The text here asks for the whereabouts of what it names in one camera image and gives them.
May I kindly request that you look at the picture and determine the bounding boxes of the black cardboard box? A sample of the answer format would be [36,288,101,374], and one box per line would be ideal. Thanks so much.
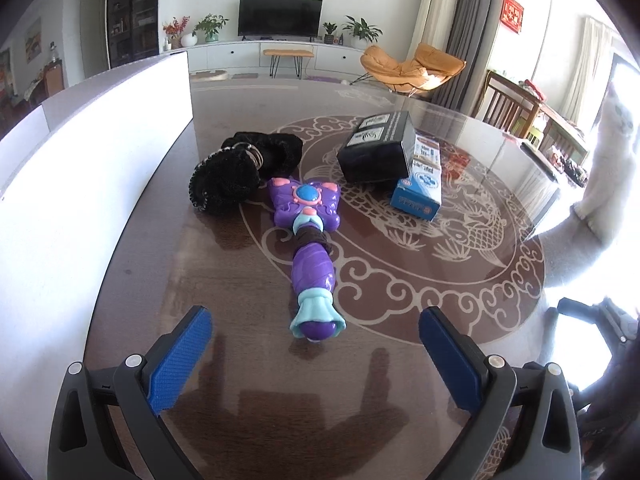
[336,111,418,192]

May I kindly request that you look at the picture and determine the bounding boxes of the white television cabinet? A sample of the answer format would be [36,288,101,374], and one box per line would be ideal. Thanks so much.
[160,39,372,79]

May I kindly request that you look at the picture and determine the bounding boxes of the black velvet scrunchie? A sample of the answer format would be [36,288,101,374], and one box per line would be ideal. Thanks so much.
[188,152,261,216]
[222,130,305,182]

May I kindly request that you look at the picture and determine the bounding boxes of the patterned glass-topped desktop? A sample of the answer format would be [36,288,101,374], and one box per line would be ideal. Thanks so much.
[82,66,640,480]

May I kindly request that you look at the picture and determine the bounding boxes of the grey curtain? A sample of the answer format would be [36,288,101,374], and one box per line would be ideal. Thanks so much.
[444,0,506,112]

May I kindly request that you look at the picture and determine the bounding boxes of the wooden dining chair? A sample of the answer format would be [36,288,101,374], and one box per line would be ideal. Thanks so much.
[480,70,541,136]

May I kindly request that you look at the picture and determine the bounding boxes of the covered standing air conditioner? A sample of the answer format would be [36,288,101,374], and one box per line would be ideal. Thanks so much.
[417,0,464,61]

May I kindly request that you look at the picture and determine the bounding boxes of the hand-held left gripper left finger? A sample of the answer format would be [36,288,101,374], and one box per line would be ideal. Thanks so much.
[47,305,213,480]

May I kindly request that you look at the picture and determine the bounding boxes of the blue and white medicine box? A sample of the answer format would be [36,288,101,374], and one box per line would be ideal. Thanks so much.
[389,130,444,224]

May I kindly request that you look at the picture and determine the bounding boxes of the framed wall painting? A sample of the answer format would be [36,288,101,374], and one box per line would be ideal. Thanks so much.
[24,17,43,64]

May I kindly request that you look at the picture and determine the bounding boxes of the white sheer curtain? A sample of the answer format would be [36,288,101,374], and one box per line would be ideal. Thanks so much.
[562,16,617,127]

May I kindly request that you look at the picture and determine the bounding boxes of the red flowers in white vase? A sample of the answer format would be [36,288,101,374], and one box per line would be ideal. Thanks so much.
[162,15,197,49]

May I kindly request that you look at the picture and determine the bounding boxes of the red wall hanging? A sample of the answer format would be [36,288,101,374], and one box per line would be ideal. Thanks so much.
[503,0,525,35]

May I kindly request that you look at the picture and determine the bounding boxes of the tan hair tie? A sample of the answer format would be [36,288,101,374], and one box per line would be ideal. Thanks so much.
[220,142,265,169]

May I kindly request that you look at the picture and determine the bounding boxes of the black flat television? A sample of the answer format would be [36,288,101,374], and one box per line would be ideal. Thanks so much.
[238,0,323,39]

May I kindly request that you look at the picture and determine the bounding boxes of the green potted plant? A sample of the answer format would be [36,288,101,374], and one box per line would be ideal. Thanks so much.
[193,13,230,44]

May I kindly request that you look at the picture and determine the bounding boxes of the purple toy wand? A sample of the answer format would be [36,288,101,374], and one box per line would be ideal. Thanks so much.
[266,177,348,344]

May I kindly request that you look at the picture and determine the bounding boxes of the dark brown hair tie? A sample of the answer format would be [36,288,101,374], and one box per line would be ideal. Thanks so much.
[294,226,335,251]

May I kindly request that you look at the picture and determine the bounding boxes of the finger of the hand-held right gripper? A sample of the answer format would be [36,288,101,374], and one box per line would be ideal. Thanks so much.
[557,297,619,349]

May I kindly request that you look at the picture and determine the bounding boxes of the dark glass display cabinet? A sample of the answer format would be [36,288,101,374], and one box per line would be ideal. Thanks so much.
[105,0,162,69]

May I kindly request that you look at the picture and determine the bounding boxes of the wooden bench with metal legs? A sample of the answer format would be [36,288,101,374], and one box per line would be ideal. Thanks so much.
[262,48,315,80]

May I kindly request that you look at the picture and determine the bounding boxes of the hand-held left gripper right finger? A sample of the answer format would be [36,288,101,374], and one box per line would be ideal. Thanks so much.
[418,306,584,480]

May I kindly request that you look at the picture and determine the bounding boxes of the large leafy potted plant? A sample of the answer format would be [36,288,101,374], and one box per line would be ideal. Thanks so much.
[342,15,384,46]

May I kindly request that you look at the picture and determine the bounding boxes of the orange lounge chair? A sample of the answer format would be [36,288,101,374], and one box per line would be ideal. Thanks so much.
[359,42,467,95]

